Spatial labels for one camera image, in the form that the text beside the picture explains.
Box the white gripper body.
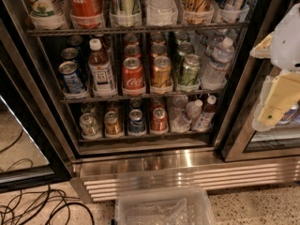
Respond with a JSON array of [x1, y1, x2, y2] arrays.
[[270, 3, 300, 71]]

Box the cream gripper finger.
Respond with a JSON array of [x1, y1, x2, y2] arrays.
[[252, 71, 300, 131], [249, 32, 274, 59]]

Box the red coke can top shelf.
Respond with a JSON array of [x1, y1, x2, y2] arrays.
[[69, 0, 102, 28]]

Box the red coke can shelf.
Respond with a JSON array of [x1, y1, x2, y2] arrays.
[[69, 0, 102, 28], [122, 57, 144, 95]]

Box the water bottle middle shelf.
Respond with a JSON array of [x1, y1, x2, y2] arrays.
[[201, 37, 234, 90]]

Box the right fridge door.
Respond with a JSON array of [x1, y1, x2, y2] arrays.
[[222, 0, 300, 161]]

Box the silver blue can top shelf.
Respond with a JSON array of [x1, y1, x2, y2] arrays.
[[215, 0, 248, 23]]

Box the green can middle shelf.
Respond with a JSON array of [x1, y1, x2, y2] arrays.
[[177, 54, 201, 92]]

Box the orange can top shelf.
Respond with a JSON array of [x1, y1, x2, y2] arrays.
[[181, 0, 214, 24]]

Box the gold can middle shelf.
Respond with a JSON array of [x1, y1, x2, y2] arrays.
[[150, 56, 173, 94]]

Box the gold can shelf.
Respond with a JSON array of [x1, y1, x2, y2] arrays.
[[104, 111, 123, 138], [150, 56, 173, 94]]

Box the clear water bottle top shelf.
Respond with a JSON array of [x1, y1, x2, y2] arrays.
[[145, 0, 178, 26]]

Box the red can bottom shelf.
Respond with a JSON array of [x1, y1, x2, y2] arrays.
[[151, 108, 168, 132]]

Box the red coke can middle shelf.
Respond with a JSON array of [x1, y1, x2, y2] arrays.
[[122, 57, 144, 95]]

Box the blue pepsi can bottom shelf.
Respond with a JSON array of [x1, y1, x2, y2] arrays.
[[128, 110, 146, 135]]

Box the gold can bottom shelf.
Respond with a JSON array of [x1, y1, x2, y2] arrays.
[[104, 111, 123, 138]]

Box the green white can bottom shelf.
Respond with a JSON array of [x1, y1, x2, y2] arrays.
[[80, 113, 101, 140]]

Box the blue pepsi can front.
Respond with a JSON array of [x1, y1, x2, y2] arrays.
[[58, 61, 88, 98]]

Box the stainless fridge base grille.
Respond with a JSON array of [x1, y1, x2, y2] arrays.
[[70, 149, 300, 203]]

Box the white 7up can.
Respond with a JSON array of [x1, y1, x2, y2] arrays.
[[27, 0, 65, 30]]

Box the open glass fridge door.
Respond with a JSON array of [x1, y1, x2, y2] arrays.
[[0, 26, 71, 192]]

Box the water bottle bottom right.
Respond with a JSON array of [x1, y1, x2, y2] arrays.
[[192, 96, 217, 132]]

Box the water bottle bottom left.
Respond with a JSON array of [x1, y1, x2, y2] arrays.
[[172, 99, 203, 133]]

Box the clear plastic bin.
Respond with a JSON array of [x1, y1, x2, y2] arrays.
[[115, 187, 217, 225]]

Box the tea bottle white cap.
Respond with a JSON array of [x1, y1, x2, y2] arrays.
[[88, 38, 116, 98]]

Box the top wire shelf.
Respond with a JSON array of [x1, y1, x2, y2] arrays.
[[27, 21, 249, 37]]

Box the wire shelf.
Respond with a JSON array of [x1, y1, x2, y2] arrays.
[[60, 89, 222, 104], [27, 21, 249, 37]]

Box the middle wire shelf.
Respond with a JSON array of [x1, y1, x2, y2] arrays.
[[60, 89, 222, 104]]

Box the black cables on floor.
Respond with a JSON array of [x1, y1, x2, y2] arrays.
[[0, 185, 96, 225]]

